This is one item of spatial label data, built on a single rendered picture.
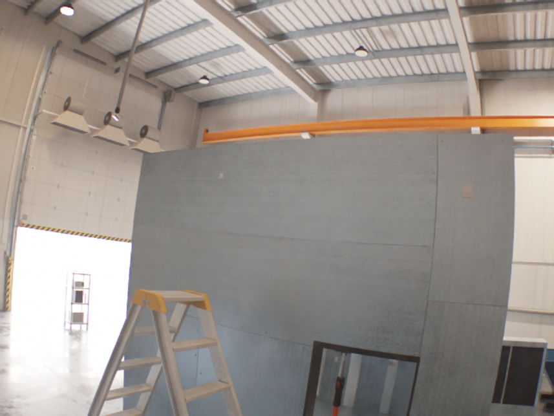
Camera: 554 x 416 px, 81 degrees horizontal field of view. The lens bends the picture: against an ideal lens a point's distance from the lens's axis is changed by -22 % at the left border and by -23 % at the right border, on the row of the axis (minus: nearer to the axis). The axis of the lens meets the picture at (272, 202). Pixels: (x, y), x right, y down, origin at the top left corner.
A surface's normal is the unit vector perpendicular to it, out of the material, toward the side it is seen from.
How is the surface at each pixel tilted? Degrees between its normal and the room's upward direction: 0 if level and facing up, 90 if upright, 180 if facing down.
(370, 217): 90
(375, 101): 90
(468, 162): 90
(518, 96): 90
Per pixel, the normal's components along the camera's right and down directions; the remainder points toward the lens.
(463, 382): -0.54, -0.16
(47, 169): 0.83, 0.02
